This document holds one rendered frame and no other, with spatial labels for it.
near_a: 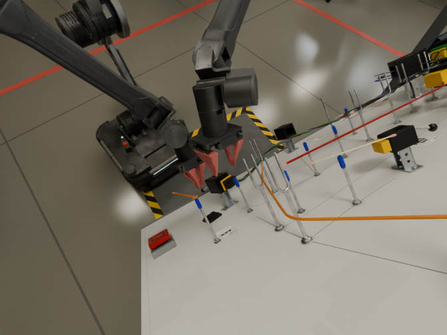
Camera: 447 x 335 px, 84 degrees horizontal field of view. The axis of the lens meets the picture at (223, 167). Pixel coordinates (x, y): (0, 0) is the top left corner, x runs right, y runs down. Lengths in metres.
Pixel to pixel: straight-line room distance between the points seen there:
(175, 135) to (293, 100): 1.98
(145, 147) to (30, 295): 1.13
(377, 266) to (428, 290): 0.05
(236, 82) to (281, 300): 0.36
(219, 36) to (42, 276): 1.82
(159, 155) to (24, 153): 1.21
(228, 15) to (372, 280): 0.52
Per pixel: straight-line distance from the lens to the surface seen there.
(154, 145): 1.83
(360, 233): 0.39
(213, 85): 0.50
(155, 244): 0.60
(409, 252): 0.35
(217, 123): 0.51
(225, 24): 0.59
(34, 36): 0.56
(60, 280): 1.99
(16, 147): 2.69
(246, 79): 0.49
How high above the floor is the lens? 1.70
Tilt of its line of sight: 60 degrees down
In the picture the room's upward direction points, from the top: straight up
